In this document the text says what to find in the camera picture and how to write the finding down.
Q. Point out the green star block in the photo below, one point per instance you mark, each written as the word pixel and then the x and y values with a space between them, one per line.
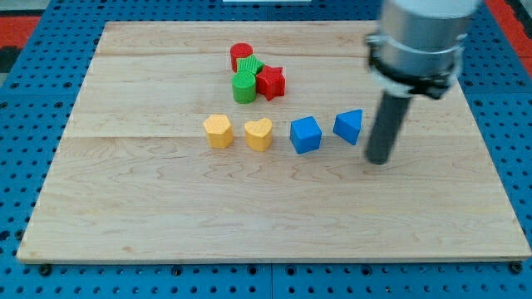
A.
pixel 250 64

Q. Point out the green cylinder block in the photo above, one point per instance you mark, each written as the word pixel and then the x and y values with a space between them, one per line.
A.
pixel 244 87

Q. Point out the blue cube block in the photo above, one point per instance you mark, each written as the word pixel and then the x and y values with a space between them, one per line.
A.
pixel 305 135

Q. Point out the red star block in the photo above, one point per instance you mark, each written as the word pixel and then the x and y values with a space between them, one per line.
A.
pixel 271 82

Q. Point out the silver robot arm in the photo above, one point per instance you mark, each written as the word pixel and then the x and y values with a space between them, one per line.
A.
pixel 418 45

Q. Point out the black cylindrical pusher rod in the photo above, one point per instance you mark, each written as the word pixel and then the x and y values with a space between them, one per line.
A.
pixel 388 121

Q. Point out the blue triangle block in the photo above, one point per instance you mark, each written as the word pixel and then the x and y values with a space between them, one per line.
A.
pixel 348 125

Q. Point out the yellow heart block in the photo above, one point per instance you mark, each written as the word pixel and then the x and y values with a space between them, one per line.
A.
pixel 258 134

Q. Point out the light wooden board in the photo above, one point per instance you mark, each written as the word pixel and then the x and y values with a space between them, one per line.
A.
pixel 134 180

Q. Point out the yellow pentagon block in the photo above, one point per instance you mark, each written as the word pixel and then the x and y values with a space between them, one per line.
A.
pixel 219 131

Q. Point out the red cylinder block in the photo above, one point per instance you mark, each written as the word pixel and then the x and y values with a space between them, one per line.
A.
pixel 239 50

